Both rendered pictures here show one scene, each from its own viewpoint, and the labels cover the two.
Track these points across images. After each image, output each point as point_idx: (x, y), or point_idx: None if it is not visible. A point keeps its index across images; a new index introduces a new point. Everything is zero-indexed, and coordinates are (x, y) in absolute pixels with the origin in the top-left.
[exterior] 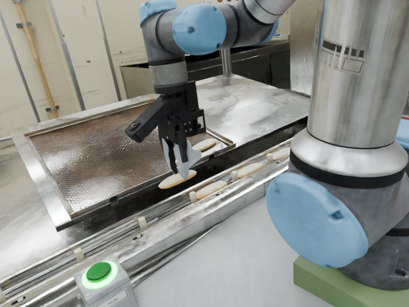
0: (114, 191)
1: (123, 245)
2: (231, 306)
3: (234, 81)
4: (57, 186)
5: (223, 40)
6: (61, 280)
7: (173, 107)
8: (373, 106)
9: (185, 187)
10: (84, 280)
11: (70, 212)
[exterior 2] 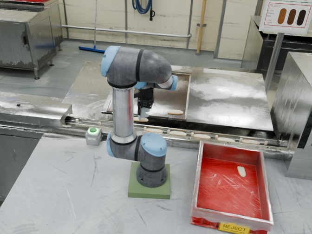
0: None
1: (109, 128)
2: (113, 160)
3: (252, 82)
4: None
5: (143, 87)
6: (89, 126)
7: (140, 95)
8: (114, 126)
9: (155, 125)
10: (89, 129)
11: (107, 109)
